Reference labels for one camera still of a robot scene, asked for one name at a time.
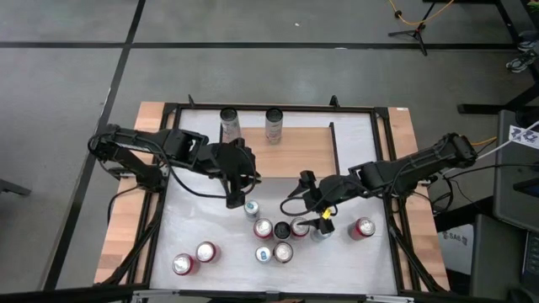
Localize white box SA6 print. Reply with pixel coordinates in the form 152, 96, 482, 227
437, 225, 475, 274

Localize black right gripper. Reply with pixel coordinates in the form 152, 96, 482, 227
287, 170, 354, 235

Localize white cable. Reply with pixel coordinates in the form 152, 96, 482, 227
440, 120, 539, 176

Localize wooden shelf black metal frame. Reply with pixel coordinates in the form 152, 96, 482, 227
216, 120, 341, 191

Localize white paper tag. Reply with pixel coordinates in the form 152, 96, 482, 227
508, 125, 539, 151

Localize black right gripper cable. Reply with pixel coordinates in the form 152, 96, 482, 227
279, 195, 316, 218

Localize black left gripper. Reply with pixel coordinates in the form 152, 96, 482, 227
208, 136, 262, 210

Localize red Coca-Cola can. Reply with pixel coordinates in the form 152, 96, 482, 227
289, 217, 312, 240
171, 252, 199, 277
273, 241, 295, 264
195, 240, 221, 264
347, 216, 377, 242
253, 217, 275, 241

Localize black tripod stand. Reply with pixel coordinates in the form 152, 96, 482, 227
387, 0, 441, 57

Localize black desk leg frame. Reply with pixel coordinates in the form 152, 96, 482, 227
456, 0, 539, 115

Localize grey furniture leg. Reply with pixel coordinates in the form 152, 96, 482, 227
0, 178, 33, 197

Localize grey cabinet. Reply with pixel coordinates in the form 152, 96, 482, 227
469, 214, 527, 300

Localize grey desk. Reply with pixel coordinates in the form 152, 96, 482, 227
492, 109, 539, 231

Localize blue silver Red Bull can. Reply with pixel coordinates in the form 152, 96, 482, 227
310, 226, 335, 243
254, 245, 274, 265
243, 199, 261, 222

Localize yellow floor cable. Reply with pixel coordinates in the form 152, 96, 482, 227
387, 0, 456, 26

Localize person's shoe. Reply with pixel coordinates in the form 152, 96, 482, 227
504, 50, 539, 75
516, 29, 539, 54

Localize silver aluminium bar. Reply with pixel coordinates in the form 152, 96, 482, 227
132, 289, 181, 302
365, 294, 416, 303

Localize black metal table frame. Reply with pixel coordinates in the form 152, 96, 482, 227
94, 94, 451, 303

